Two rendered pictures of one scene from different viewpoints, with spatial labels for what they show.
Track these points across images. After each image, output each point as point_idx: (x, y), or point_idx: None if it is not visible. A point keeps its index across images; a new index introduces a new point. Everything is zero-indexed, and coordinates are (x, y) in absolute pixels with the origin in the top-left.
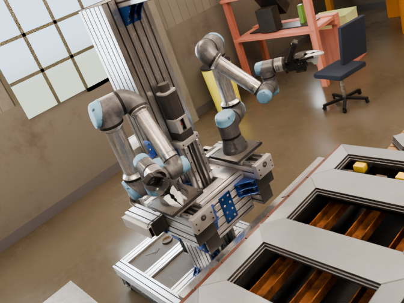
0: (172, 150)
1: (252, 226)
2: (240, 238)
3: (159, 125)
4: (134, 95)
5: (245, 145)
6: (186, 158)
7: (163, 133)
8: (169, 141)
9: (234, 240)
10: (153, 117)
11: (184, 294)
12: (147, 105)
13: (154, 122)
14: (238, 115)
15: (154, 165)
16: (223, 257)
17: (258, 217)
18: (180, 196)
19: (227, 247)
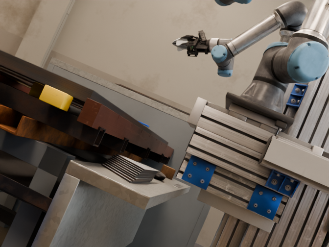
0: (229, 40)
1: (174, 185)
2: (175, 184)
3: (255, 26)
4: (285, 3)
5: (241, 94)
6: (217, 45)
7: (246, 30)
8: (239, 37)
9: (180, 186)
10: (263, 19)
11: (184, 184)
12: (274, 11)
13: (257, 23)
14: (274, 53)
15: (216, 38)
16: (176, 183)
17: (175, 188)
18: (177, 38)
19: (182, 187)
